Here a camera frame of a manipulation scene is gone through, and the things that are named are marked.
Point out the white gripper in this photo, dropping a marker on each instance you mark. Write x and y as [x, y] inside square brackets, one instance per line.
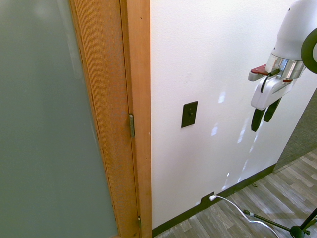
[266, 93]

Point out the dark baseboard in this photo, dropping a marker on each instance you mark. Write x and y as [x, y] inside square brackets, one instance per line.
[213, 200]

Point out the metal door hinge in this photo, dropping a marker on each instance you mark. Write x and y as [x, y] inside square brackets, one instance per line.
[139, 221]
[131, 125]

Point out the wooden door with frosted glass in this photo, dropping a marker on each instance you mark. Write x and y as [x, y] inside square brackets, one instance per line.
[57, 119]

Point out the red and silver wrist camera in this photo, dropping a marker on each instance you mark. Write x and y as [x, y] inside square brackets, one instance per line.
[258, 73]

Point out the black wall light switch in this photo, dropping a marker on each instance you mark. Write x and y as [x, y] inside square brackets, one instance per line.
[189, 114]

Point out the black camera tripod stand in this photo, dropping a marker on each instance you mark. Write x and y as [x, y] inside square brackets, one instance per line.
[289, 223]

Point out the wooden door frame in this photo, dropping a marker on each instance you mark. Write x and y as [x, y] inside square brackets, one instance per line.
[138, 104]

